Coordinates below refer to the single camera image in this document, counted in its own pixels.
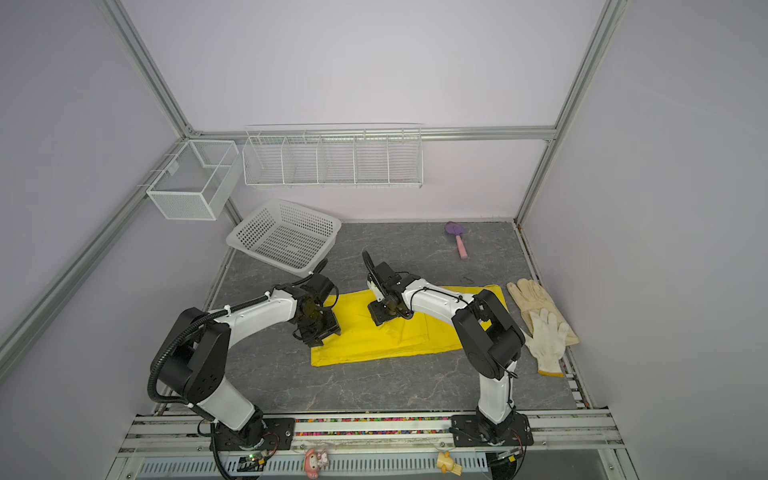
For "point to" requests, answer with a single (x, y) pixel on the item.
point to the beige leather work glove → (533, 296)
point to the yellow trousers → (361, 339)
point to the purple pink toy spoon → (457, 229)
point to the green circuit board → (251, 463)
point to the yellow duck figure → (446, 463)
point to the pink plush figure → (313, 462)
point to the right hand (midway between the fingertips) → (381, 314)
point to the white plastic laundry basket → (289, 236)
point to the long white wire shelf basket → (370, 155)
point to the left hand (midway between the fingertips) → (335, 339)
